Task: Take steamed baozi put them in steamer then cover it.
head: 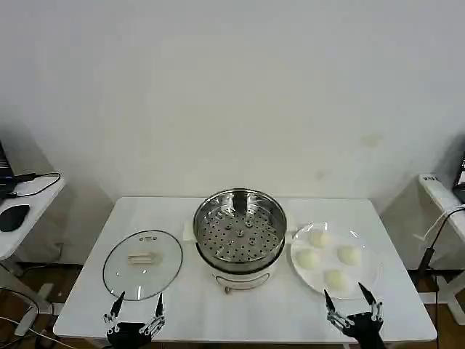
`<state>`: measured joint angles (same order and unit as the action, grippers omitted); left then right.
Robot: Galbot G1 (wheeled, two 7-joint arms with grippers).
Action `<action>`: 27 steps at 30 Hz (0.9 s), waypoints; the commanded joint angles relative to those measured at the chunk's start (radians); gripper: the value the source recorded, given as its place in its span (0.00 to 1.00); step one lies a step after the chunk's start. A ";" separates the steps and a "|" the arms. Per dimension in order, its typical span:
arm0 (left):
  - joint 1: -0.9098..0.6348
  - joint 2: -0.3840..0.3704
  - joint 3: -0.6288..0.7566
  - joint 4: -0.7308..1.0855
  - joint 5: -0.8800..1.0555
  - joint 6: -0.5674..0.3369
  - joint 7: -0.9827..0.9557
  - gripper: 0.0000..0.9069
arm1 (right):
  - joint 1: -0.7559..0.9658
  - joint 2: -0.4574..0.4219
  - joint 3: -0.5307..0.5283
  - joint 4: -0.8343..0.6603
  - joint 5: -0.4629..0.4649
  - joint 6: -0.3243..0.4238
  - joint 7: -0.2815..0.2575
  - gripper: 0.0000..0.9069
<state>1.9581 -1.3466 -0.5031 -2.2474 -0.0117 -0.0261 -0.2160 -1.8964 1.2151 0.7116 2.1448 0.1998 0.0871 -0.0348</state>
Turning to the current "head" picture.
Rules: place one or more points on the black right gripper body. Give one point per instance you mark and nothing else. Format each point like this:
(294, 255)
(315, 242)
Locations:
(365, 332)

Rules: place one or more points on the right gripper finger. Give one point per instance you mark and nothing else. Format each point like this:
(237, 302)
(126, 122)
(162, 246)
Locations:
(330, 301)
(368, 294)

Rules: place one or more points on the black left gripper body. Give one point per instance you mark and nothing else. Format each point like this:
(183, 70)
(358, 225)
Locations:
(129, 336)

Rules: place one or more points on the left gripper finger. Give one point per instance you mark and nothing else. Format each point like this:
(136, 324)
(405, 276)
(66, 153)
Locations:
(117, 307)
(159, 307)

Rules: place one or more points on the white steamed bun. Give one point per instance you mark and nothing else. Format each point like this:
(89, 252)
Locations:
(336, 279)
(349, 255)
(319, 239)
(308, 259)

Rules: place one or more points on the white round plate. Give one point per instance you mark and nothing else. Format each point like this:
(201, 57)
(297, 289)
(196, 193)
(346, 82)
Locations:
(363, 276)

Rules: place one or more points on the round glass lid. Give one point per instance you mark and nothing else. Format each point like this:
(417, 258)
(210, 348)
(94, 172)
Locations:
(145, 276)

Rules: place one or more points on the white electric cooker pot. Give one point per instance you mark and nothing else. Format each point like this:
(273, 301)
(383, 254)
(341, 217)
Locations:
(241, 280)

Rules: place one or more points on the perforated steel steamer basket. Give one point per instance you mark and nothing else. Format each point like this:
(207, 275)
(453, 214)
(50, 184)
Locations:
(239, 240)

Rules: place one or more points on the white side desk with label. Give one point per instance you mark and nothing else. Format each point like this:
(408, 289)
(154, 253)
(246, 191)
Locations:
(441, 196)

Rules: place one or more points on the white side desk with mouse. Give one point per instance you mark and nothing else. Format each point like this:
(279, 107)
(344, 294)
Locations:
(40, 203)

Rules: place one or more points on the black computer mouse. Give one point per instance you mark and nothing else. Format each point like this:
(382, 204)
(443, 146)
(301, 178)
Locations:
(14, 217)

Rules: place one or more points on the black laptop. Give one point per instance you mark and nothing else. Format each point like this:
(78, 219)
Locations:
(460, 181)

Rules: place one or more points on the dark laptop with blue stickers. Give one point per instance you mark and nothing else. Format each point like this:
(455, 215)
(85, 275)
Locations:
(4, 171)

